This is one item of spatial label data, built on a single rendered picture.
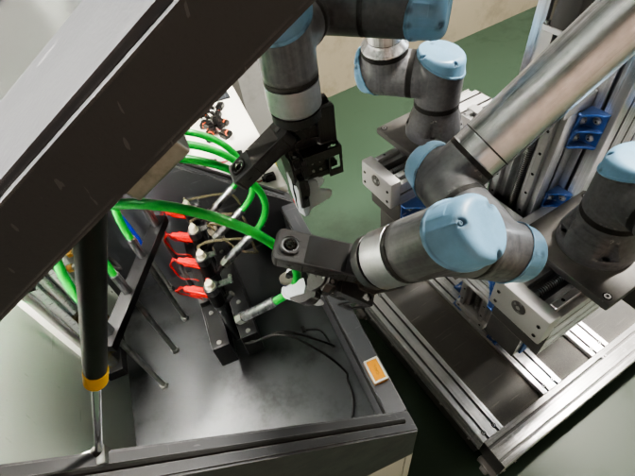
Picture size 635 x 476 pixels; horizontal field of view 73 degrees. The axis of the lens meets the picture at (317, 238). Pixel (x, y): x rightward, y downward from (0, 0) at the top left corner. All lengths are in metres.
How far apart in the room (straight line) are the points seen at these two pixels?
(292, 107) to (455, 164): 0.22
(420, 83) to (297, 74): 0.60
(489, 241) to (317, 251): 0.21
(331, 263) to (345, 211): 1.93
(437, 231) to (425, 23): 0.28
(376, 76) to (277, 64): 0.60
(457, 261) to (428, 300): 1.43
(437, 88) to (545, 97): 0.56
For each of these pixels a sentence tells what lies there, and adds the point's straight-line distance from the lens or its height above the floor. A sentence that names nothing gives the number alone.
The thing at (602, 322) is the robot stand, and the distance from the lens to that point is 2.00.
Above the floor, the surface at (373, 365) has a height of 0.96.
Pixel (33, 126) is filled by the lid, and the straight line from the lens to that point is 0.20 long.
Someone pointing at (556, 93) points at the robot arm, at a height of 1.48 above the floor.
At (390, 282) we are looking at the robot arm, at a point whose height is 1.37.
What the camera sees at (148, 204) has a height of 1.42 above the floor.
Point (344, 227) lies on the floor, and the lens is 2.38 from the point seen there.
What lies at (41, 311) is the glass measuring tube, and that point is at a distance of 0.87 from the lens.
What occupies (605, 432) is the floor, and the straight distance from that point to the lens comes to 2.04.
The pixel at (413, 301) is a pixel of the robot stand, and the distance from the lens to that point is 1.85.
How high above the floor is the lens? 1.78
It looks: 49 degrees down
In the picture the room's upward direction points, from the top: 9 degrees counter-clockwise
